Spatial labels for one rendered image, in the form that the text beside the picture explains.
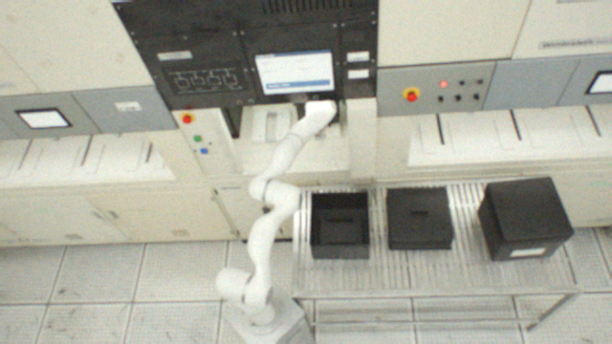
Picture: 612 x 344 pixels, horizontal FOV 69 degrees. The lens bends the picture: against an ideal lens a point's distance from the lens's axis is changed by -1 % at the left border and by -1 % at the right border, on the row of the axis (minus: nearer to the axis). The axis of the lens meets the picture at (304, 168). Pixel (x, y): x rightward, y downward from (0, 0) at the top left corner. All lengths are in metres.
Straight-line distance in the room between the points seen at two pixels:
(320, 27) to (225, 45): 0.35
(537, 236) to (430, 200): 0.49
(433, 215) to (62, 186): 2.00
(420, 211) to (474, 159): 0.42
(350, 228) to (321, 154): 0.42
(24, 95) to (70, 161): 0.76
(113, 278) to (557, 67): 2.88
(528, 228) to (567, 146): 0.63
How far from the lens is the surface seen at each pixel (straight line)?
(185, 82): 1.89
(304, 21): 1.62
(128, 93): 2.00
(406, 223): 2.19
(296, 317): 2.15
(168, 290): 3.22
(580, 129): 2.68
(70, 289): 3.55
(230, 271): 1.82
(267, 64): 1.76
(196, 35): 1.71
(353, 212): 2.31
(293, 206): 1.78
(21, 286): 3.78
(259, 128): 2.51
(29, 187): 2.96
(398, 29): 1.68
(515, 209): 2.14
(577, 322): 3.16
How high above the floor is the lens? 2.82
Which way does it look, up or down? 56 degrees down
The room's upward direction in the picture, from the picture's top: 12 degrees counter-clockwise
